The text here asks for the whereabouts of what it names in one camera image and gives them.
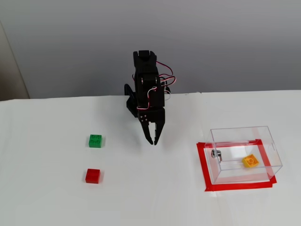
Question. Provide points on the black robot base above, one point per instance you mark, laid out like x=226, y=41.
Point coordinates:
x=130, y=103

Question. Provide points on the red lego brick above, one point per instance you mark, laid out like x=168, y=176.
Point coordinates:
x=92, y=176

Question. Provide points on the yellow lego brick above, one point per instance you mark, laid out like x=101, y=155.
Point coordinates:
x=250, y=161

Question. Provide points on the transparent acrylic box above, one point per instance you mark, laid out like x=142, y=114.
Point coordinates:
x=244, y=146

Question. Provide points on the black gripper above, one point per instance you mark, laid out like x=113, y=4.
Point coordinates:
x=154, y=117

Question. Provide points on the red tape square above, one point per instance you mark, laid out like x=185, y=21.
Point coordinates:
x=201, y=164

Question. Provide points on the green lego brick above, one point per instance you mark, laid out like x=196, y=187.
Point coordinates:
x=96, y=140

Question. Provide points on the silver box lock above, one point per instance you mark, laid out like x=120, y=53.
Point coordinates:
x=216, y=154

